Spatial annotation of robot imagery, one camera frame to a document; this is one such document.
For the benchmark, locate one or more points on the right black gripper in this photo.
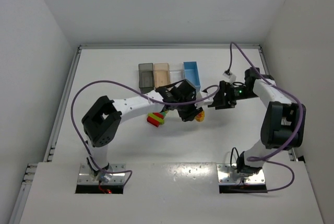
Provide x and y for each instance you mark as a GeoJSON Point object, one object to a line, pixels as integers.
{"type": "Point", "coordinates": [223, 96]}

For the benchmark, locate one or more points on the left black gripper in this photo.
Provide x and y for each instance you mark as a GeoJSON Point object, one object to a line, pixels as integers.
{"type": "Point", "coordinates": [186, 112]}

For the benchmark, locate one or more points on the yellow round lego piece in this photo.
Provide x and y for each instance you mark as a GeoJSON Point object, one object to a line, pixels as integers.
{"type": "Point", "coordinates": [200, 117]}

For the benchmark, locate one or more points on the red green lego stack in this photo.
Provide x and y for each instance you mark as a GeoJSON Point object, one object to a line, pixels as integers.
{"type": "Point", "coordinates": [156, 119]}

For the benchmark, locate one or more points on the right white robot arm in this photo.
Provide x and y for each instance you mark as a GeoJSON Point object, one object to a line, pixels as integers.
{"type": "Point", "coordinates": [283, 124]}

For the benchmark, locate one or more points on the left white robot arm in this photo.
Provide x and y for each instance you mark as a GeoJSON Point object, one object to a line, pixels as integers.
{"type": "Point", "coordinates": [102, 120]}

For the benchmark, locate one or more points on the blue container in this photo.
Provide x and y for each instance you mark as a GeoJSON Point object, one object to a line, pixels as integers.
{"type": "Point", "coordinates": [191, 73]}

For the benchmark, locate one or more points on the clear transparent container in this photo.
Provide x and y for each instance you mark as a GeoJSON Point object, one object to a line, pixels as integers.
{"type": "Point", "coordinates": [176, 72]}

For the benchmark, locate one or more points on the orange transparent container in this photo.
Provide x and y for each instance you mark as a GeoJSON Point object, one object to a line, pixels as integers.
{"type": "Point", "coordinates": [161, 74]}

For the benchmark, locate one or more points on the grey transparent container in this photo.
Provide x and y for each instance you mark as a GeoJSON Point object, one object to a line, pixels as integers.
{"type": "Point", "coordinates": [146, 77]}

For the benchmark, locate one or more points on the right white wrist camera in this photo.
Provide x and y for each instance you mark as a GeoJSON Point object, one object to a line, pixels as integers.
{"type": "Point", "coordinates": [229, 76]}

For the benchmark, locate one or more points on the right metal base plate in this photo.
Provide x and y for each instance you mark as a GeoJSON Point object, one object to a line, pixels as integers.
{"type": "Point", "coordinates": [227, 176]}

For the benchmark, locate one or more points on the left aluminium frame rail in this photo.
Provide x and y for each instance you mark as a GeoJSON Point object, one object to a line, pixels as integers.
{"type": "Point", "coordinates": [62, 107]}

